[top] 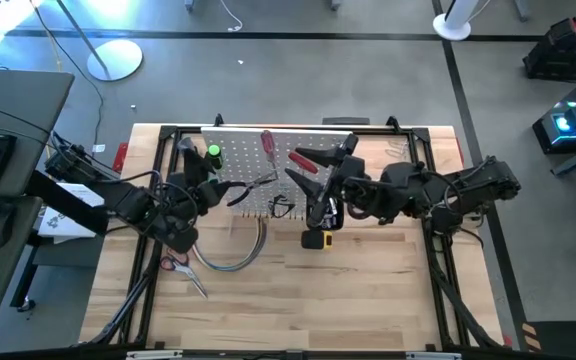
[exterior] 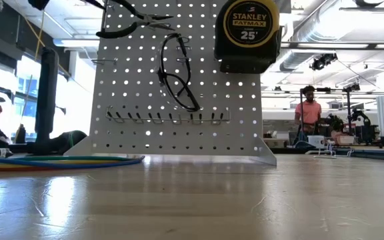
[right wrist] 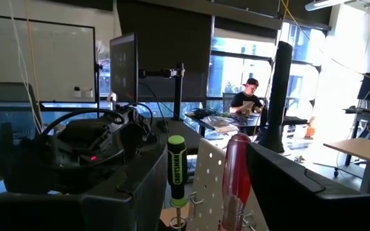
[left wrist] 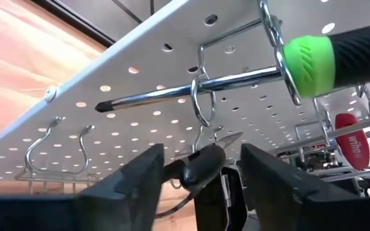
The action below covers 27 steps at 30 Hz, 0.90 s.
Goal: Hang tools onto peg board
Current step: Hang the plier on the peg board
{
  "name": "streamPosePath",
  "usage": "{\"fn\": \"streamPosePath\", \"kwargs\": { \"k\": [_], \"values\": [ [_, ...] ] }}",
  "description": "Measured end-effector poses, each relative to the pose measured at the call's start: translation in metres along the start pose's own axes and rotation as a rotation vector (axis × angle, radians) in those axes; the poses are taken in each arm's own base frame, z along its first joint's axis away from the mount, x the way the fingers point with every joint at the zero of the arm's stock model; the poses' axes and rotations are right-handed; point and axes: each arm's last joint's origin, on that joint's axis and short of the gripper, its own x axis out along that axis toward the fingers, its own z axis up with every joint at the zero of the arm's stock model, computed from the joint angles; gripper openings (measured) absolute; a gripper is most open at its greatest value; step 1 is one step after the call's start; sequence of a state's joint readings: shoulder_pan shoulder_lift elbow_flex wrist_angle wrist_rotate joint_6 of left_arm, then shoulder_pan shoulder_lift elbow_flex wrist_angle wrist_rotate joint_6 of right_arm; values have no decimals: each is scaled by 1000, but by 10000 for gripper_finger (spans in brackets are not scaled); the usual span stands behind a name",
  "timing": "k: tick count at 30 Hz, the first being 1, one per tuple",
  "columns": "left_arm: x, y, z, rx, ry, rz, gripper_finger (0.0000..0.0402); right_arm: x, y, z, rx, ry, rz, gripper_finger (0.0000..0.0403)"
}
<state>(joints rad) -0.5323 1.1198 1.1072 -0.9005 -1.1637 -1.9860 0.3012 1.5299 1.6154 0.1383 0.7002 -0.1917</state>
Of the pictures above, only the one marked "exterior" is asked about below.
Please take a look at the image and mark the black handled pliers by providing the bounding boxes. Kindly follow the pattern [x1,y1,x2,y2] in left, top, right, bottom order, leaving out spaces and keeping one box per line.
[81,0,176,39]

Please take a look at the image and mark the clear safety glasses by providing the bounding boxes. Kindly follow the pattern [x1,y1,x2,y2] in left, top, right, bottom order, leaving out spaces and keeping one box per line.
[157,32,202,113]

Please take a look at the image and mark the white background container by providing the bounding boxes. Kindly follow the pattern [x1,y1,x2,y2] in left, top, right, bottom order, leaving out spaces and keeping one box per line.
[307,135,327,149]

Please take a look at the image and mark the black background equipment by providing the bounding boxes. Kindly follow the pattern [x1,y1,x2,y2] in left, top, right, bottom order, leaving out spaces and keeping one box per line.
[325,109,383,147]

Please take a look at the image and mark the wide wire peg hook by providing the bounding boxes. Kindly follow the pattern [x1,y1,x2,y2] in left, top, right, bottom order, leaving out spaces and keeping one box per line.
[91,58,119,66]

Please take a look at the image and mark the small dark bottle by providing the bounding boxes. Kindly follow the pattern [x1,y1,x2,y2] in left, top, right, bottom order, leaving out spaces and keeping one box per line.
[14,123,27,144]

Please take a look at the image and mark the yellow black tape measure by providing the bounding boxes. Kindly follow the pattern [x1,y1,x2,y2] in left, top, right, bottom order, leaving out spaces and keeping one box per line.
[213,0,283,63]

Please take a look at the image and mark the white metal pegboard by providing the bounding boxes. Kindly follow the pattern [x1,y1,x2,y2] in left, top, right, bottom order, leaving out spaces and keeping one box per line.
[63,0,278,167]

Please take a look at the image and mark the multi prong tool rack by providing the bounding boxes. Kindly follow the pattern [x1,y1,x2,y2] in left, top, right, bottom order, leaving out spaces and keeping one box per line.
[105,105,232,126]

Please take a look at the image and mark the black ceiling spotlight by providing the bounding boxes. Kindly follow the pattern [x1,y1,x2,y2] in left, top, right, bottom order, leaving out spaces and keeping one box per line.
[309,53,339,71]

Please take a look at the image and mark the double ring wire hook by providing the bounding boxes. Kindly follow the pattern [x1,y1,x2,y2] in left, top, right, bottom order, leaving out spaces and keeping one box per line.
[175,35,192,65]

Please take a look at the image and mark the black upright post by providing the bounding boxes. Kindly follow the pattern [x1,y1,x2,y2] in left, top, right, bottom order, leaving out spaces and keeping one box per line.
[33,46,61,149]

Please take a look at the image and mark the coloured wire bundle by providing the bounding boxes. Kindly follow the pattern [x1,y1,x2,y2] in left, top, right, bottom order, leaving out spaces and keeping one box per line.
[0,148,145,172]

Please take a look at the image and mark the black pole rig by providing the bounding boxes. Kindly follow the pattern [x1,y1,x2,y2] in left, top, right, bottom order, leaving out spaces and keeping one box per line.
[299,87,355,134]

